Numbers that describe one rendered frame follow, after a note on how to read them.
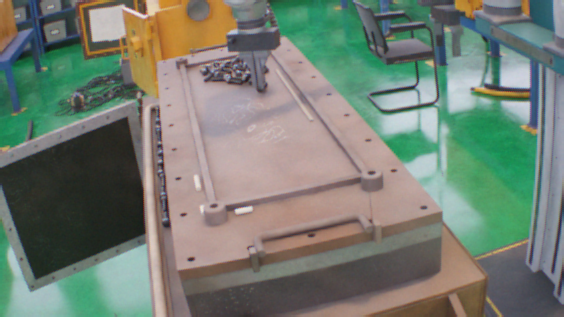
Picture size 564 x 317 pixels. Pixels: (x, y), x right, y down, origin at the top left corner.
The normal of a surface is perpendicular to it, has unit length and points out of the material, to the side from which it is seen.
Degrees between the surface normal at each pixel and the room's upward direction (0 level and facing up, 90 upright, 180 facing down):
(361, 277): 90
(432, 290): 0
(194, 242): 0
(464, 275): 0
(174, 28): 90
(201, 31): 90
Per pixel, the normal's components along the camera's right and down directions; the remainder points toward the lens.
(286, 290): 0.22, 0.39
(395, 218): -0.11, -0.90
